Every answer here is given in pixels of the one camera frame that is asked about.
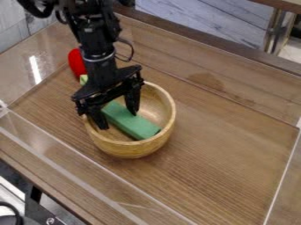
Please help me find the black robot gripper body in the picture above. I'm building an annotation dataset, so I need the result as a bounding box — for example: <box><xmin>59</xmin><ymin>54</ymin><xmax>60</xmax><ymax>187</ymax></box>
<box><xmin>72</xmin><ymin>57</ymin><xmax>144</xmax><ymax>114</ymax></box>

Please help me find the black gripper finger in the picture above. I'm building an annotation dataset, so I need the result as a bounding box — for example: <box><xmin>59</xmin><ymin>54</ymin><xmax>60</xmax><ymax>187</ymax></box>
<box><xmin>124</xmin><ymin>85</ymin><xmax>140</xmax><ymax>115</ymax></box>
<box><xmin>86</xmin><ymin>102</ymin><xmax>110</xmax><ymax>130</ymax></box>

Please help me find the green foam block stick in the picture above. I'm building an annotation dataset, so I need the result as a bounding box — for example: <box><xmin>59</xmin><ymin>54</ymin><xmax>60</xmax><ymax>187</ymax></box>
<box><xmin>102</xmin><ymin>101</ymin><xmax>161</xmax><ymax>141</ymax></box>

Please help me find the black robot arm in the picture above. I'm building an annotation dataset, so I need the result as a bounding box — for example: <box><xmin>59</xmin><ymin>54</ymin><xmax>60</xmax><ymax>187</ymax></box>
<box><xmin>16</xmin><ymin>0</ymin><xmax>143</xmax><ymax>130</ymax></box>

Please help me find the brown wooden bowl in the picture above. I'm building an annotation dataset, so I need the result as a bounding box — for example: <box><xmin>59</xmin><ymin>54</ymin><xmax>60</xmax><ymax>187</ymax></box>
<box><xmin>83</xmin><ymin>82</ymin><xmax>177</xmax><ymax>159</ymax></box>

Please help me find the red plush strawberry toy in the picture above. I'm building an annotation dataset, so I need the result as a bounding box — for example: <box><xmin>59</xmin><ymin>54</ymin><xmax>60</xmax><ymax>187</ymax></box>
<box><xmin>68</xmin><ymin>48</ymin><xmax>88</xmax><ymax>85</ymax></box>

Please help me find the wooden chair in background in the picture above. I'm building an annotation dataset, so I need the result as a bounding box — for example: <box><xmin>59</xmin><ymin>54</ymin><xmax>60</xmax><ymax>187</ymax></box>
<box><xmin>250</xmin><ymin>0</ymin><xmax>301</xmax><ymax>54</ymax></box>

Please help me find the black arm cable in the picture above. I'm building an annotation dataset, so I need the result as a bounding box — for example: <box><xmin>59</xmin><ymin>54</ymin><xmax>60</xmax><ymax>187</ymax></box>
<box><xmin>112</xmin><ymin>37</ymin><xmax>135</xmax><ymax>63</ymax></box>

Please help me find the black cable under table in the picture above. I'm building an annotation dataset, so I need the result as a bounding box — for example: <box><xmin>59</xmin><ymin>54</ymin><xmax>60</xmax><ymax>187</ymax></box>
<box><xmin>0</xmin><ymin>201</ymin><xmax>27</xmax><ymax>225</ymax></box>

